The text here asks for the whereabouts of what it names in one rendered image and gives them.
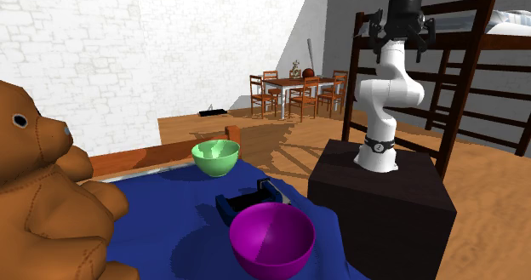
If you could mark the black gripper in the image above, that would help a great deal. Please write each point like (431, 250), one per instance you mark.
(404, 13)

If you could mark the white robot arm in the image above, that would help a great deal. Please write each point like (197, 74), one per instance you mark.
(379, 100)

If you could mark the dark wooden bunk bed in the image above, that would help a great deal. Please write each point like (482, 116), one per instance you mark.
(471, 63)

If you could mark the wooden chair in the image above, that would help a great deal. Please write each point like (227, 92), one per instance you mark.
(341, 75)
(271, 82)
(305, 98)
(332, 94)
(260, 96)

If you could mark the grey baseball bat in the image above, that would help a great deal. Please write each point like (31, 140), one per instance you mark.
(310, 53)

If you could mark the wooden dining table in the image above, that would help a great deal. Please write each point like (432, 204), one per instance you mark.
(290, 81)

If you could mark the dark robot stand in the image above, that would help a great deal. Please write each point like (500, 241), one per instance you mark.
(385, 212)

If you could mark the black flat floor device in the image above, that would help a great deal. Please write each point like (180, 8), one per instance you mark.
(212, 113)

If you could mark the green bowl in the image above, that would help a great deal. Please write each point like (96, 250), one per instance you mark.
(215, 159)

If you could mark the dark blue black tool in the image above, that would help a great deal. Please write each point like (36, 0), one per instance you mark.
(238, 202)

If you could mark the purple bowl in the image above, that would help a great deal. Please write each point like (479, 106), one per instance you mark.
(271, 242)

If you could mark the wooden bed with blue cover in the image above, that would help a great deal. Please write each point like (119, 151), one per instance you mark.
(166, 212)

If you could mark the brown teddy bear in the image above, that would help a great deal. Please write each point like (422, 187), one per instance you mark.
(45, 188)

